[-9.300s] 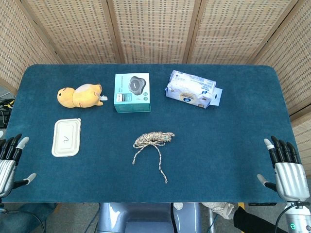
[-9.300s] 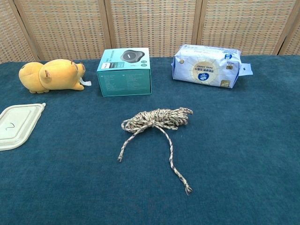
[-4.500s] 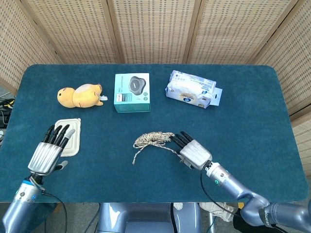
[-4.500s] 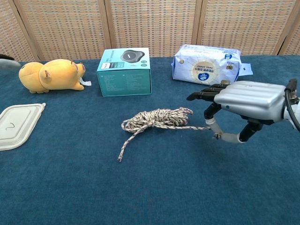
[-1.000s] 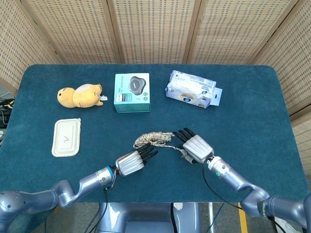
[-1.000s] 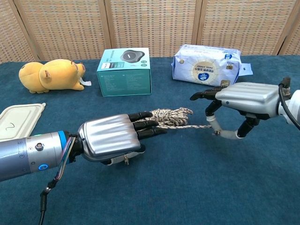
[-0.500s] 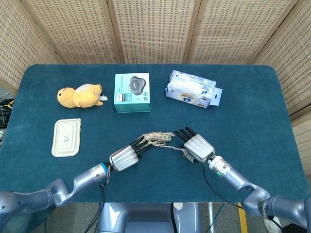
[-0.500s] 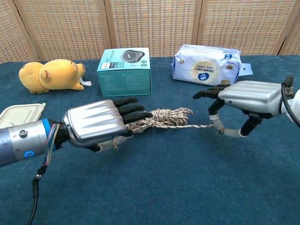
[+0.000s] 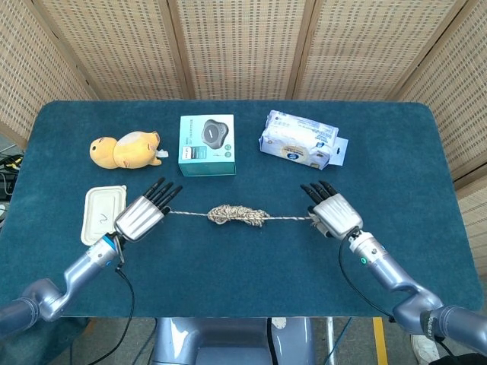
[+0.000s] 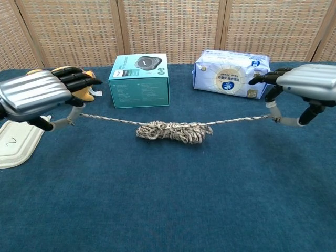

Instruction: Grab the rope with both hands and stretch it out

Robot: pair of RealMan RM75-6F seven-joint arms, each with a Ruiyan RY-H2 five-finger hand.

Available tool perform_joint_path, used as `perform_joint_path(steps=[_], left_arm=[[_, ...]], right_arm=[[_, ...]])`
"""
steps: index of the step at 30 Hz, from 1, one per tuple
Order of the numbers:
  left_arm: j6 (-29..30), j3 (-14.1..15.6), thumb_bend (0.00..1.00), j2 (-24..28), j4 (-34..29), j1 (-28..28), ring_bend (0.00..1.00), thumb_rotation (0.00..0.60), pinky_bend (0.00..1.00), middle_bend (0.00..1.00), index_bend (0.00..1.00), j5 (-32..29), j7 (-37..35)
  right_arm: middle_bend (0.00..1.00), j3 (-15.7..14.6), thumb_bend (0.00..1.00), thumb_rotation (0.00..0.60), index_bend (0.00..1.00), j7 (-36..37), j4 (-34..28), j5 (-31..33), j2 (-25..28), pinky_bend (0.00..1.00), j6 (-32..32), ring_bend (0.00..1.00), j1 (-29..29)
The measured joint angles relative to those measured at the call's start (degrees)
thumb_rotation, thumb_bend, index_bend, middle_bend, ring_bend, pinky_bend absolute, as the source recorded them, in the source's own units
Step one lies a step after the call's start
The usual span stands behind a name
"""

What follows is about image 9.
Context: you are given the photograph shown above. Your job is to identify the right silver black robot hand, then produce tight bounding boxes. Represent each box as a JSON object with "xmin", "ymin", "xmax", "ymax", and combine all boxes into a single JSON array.
[{"xmin": 300, "ymin": 180, "xmax": 364, "ymax": 240}]

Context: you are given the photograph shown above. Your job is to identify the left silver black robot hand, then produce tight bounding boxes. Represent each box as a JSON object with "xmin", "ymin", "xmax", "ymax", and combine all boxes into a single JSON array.
[{"xmin": 113, "ymin": 176, "xmax": 183, "ymax": 243}]

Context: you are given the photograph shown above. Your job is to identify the braided beige jute rope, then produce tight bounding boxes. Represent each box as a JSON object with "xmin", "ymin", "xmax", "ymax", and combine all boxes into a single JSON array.
[{"xmin": 167, "ymin": 204, "xmax": 317, "ymax": 228}]

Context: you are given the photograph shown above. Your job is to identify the beige food container lid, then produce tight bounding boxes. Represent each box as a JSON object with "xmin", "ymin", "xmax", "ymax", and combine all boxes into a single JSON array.
[{"xmin": 80, "ymin": 184, "xmax": 128, "ymax": 244}]

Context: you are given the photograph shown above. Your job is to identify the yellow plush animal toy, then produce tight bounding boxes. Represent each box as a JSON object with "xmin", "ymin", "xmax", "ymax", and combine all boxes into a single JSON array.
[{"xmin": 89, "ymin": 130, "xmax": 170, "ymax": 170}]

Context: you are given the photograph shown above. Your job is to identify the teal product box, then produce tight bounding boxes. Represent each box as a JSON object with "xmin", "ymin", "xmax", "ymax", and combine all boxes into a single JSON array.
[{"xmin": 177, "ymin": 113, "xmax": 237, "ymax": 178}]

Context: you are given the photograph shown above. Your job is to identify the white blue tissue pack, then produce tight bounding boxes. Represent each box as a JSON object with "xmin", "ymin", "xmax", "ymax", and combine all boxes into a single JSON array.
[{"xmin": 258, "ymin": 109, "xmax": 349, "ymax": 170}]

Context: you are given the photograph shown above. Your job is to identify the teal felt table cover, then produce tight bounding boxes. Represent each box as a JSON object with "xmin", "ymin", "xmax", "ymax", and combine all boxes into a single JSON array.
[{"xmin": 0, "ymin": 99, "xmax": 481, "ymax": 319}]

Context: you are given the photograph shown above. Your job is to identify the silver table leg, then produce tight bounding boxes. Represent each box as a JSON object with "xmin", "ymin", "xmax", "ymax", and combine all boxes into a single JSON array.
[{"xmin": 325, "ymin": 317, "xmax": 338, "ymax": 360}]

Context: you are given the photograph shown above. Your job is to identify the silver blue robot torso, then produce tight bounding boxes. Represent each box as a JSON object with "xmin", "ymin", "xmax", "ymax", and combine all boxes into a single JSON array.
[{"xmin": 150, "ymin": 317, "xmax": 317, "ymax": 365}]

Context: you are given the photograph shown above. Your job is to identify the white shoe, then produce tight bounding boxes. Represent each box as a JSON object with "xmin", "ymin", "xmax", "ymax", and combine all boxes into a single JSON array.
[{"xmin": 410, "ymin": 334, "xmax": 442, "ymax": 364}]

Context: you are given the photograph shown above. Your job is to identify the woven bamboo folding screen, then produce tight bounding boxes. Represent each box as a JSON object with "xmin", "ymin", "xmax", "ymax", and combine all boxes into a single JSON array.
[{"xmin": 0, "ymin": 0, "xmax": 487, "ymax": 278}]

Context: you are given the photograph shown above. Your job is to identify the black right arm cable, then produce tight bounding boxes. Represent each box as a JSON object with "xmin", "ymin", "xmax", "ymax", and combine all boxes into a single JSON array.
[{"xmin": 337, "ymin": 230, "xmax": 396, "ymax": 320}]

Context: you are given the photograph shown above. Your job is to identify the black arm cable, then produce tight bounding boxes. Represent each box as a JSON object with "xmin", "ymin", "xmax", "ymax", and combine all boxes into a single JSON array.
[
  {"xmin": 337, "ymin": 230, "xmax": 396, "ymax": 320},
  {"xmin": 68, "ymin": 235, "xmax": 136, "ymax": 365}
]

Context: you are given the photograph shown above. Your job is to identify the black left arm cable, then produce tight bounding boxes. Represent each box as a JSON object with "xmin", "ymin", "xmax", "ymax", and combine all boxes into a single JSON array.
[{"xmin": 68, "ymin": 235, "xmax": 136, "ymax": 365}]

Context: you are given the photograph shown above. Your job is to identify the tangled floor cables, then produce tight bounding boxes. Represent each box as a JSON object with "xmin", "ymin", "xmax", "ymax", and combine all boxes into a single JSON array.
[{"xmin": 0, "ymin": 150, "xmax": 24, "ymax": 229}]

